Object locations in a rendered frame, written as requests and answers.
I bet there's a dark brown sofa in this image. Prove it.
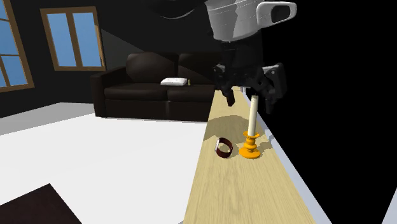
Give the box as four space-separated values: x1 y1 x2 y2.
89 52 225 123

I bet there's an orange candlestick with white candle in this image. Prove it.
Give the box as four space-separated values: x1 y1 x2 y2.
238 95 261 160

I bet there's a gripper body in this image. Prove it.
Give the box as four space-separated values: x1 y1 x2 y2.
219 38 265 89

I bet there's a brown framed window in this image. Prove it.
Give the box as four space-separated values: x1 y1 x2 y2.
0 0 36 94
39 6 107 72

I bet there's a dark red wristwatch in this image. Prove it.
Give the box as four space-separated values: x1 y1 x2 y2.
214 137 234 159

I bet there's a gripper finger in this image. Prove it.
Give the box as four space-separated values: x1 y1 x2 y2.
212 63 237 108
255 62 288 115

